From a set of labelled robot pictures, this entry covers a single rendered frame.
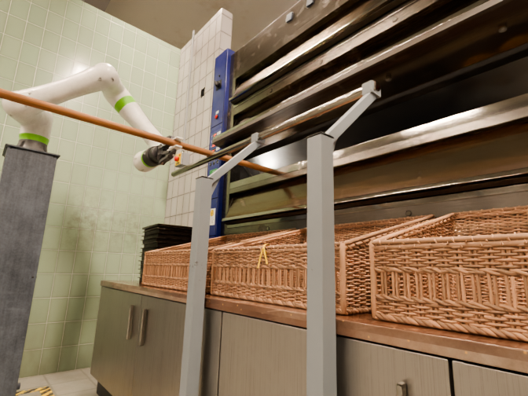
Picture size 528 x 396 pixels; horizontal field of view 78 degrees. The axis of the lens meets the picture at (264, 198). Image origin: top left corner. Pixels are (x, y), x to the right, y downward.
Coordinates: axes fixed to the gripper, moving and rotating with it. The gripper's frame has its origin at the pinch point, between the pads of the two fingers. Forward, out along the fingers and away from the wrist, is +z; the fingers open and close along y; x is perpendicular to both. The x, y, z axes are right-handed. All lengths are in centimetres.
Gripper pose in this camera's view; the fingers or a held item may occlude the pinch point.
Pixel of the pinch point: (175, 144)
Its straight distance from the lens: 149.1
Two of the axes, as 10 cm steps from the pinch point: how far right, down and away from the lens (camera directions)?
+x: -7.5, -1.6, -6.4
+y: -0.3, 9.8, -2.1
